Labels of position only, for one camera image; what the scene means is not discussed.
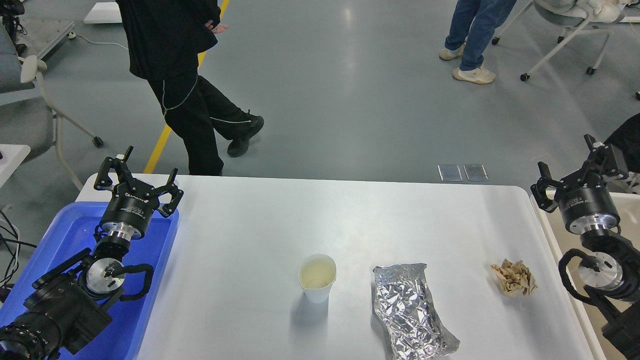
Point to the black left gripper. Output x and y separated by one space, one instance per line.
130 212

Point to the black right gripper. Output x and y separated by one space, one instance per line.
587 205

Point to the white paper cup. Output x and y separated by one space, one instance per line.
316 275

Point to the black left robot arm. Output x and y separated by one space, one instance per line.
70 303

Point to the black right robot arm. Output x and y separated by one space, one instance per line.
607 277

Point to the seated person black trousers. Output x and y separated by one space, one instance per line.
627 139

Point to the beige plastic bin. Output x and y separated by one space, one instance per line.
604 273

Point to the right floor outlet plate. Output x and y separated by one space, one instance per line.
476 172

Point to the floor outlet plate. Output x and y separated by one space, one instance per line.
476 172
450 173

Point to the crumpled beige paper wad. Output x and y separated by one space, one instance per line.
514 278

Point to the left floor outlet plate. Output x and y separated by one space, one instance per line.
450 173

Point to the white side table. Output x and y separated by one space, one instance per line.
12 158

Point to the white rolling chair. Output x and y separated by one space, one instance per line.
577 17

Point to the person in black clothes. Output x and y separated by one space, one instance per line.
165 38

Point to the person in blue jeans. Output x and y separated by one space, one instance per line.
472 27

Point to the white floor platform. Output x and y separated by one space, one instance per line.
104 13

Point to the crumpled silver foil bag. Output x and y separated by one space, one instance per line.
404 304

